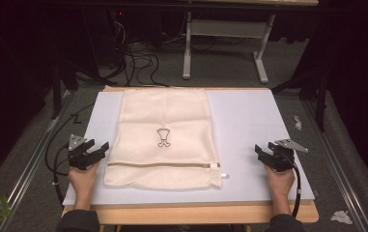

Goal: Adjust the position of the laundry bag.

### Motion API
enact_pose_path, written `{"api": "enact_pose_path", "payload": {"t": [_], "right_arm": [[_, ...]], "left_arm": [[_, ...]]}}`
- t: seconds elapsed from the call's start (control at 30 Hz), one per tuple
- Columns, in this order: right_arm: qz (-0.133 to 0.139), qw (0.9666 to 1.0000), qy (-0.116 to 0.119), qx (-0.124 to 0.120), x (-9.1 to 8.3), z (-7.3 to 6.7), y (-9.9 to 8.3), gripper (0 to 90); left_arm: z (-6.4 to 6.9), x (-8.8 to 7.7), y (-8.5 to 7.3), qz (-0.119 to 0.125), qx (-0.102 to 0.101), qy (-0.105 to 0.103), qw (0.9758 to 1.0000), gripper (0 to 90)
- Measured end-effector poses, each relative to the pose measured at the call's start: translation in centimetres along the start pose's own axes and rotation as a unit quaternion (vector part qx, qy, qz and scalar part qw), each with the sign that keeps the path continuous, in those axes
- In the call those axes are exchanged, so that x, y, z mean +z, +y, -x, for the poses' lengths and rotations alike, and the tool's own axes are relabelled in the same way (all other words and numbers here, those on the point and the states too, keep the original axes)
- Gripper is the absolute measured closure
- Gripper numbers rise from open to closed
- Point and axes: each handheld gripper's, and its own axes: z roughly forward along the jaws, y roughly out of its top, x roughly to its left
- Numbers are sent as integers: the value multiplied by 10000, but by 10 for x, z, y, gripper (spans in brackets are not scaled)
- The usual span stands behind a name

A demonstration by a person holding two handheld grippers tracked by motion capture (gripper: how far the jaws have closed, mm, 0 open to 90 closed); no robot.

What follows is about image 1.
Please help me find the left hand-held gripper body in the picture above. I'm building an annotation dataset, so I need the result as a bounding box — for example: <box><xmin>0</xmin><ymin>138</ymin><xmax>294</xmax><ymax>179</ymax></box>
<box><xmin>67</xmin><ymin>133</ymin><xmax>100</xmax><ymax>171</ymax></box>

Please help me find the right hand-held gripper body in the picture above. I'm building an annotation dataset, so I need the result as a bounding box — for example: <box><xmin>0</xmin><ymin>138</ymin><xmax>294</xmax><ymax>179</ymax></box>
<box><xmin>267</xmin><ymin>138</ymin><xmax>309</xmax><ymax>173</ymax></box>

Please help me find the cream mesh laundry bag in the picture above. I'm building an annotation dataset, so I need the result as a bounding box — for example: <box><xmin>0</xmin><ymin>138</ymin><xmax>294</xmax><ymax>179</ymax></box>
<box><xmin>103</xmin><ymin>87</ymin><xmax>230</xmax><ymax>191</ymax></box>

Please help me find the person's left hand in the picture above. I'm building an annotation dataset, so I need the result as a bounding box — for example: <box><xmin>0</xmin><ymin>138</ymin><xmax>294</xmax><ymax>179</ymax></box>
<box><xmin>68</xmin><ymin>160</ymin><xmax>101</xmax><ymax>207</ymax></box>

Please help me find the person's right hand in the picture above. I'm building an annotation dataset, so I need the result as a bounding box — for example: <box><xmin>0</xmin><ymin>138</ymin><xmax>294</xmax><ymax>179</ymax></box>
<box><xmin>263</xmin><ymin>163</ymin><xmax>297</xmax><ymax>207</ymax></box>

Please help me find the white board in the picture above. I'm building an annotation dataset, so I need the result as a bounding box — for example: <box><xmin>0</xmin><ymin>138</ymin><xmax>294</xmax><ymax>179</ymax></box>
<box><xmin>62</xmin><ymin>88</ymin><xmax>316</xmax><ymax>207</ymax></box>

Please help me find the black stand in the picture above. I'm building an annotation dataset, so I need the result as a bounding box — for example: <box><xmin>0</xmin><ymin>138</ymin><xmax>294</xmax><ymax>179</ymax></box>
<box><xmin>270</xmin><ymin>66</ymin><xmax>330</xmax><ymax>133</ymax></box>
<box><xmin>49</xmin><ymin>61</ymin><xmax>79</xmax><ymax>121</ymax></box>

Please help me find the crumpled white paper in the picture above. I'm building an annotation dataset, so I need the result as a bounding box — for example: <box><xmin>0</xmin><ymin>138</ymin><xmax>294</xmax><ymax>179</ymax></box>
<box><xmin>329</xmin><ymin>210</ymin><xmax>354</xmax><ymax>226</ymax></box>

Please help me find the wooden table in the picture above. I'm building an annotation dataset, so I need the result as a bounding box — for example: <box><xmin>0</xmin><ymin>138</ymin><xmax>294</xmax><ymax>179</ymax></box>
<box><xmin>61</xmin><ymin>85</ymin><xmax>321</xmax><ymax>226</ymax></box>

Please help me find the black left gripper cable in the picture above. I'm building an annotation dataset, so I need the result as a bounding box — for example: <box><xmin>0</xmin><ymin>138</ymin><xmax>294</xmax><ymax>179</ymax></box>
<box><xmin>44</xmin><ymin>102</ymin><xmax>96</xmax><ymax>207</ymax></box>

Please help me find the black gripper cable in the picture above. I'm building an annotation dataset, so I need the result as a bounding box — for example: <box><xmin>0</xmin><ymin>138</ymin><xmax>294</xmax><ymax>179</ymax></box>
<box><xmin>44</xmin><ymin>102</ymin><xmax>96</xmax><ymax>207</ymax></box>
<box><xmin>287</xmin><ymin>159</ymin><xmax>303</xmax><ymax>219</ymax></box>

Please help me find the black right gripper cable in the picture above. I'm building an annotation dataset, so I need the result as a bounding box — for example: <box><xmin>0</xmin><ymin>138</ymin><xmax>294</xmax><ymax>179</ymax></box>
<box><xmin>287</xmin><ymin>159</ymin><xmax>303</xmax><ymax>219</ymax></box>

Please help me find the metal floor rail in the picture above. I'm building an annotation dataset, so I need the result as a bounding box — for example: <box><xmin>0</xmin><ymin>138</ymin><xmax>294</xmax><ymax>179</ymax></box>
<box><xmin>0</xmin><ymin>90</ymin><xmax>76</xmax><ymax>232</ymax></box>
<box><xmin>301</xmin><ymin>99</ymin><xmax>368</xmax><ymax>232</ymax></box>

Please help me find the tangle of black floor cables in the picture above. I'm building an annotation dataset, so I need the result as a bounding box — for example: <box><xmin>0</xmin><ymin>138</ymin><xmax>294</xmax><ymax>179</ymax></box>
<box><xmin>107</xmin><ymin>18</ymin><xmax>170</xmax><ymax>88</ymax></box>

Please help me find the white desk frame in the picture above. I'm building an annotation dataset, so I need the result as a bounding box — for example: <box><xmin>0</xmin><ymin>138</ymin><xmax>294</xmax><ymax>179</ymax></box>
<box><xmin>182</xmin><ymin>0</ymin><xmax>320</xmax><ymax>85</ymax></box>

